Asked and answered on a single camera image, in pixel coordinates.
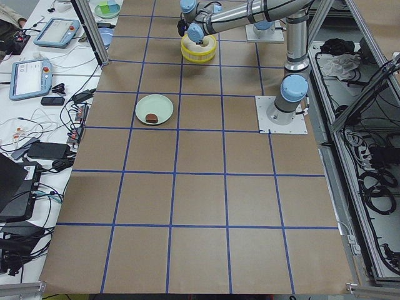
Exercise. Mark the black laptop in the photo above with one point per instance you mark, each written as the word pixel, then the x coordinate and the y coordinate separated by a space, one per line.
pixel 19 182

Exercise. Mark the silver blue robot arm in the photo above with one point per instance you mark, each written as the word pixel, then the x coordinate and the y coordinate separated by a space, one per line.
pixel 202 20

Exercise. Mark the green plate with blocks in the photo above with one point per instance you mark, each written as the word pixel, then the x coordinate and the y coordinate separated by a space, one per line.
pixel 107 9

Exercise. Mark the black small remote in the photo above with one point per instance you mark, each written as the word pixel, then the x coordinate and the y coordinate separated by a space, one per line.
pixel 53 101

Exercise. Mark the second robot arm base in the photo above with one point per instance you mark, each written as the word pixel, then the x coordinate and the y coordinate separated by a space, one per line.
pixel 265 32

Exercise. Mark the brown chocolate bun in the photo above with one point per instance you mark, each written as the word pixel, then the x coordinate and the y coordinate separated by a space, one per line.
pixel 151 118

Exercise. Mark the blue teach pendant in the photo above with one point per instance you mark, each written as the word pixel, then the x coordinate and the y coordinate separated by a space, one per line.
pixel 30 79
pixel 57 33

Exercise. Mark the light blue plate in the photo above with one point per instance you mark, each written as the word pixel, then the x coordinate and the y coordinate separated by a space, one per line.
pixel 106 35

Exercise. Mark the light green plate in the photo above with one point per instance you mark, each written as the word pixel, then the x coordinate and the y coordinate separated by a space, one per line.
pixel 157 104

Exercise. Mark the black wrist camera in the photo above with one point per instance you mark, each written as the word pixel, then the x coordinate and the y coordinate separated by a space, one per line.
pixel 181 26

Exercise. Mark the aluminium frame post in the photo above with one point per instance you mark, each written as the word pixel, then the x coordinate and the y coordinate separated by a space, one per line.
pixel 90 27

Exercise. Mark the upper blue teach pendant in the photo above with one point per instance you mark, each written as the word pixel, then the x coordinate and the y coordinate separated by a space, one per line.
pixel 57 33

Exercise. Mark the lower blue teach pendant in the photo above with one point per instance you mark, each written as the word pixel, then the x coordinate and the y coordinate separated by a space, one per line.
pixel 30 79

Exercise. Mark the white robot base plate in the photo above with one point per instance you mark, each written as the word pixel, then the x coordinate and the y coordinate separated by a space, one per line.
pixel 272 121

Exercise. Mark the crumpled white cloth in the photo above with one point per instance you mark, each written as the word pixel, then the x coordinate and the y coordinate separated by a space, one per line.
pixel 342 67

